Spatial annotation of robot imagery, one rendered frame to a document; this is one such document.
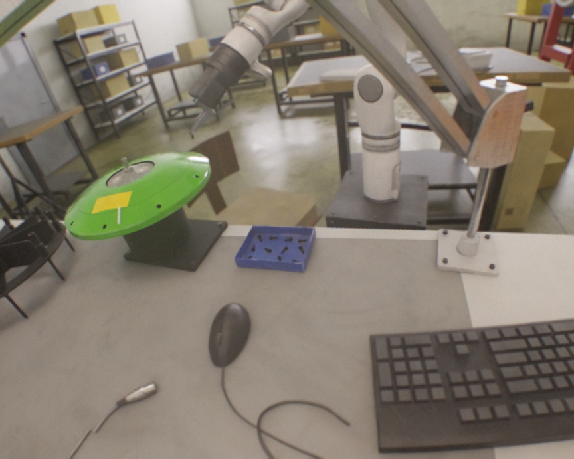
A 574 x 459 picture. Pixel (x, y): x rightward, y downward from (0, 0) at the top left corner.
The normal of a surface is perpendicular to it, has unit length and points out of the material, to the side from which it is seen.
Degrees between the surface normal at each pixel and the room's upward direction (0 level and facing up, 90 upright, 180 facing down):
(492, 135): 90
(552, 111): 90
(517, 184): 90
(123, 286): 0
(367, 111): 92
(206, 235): 0
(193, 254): 0
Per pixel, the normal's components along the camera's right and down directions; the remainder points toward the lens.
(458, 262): -0.18, -0.78
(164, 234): 0.61, 0.40
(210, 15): -0.26, 0.62
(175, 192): 0.18, -0.61
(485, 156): 0.27, 0.55
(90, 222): -0.25, -0.46
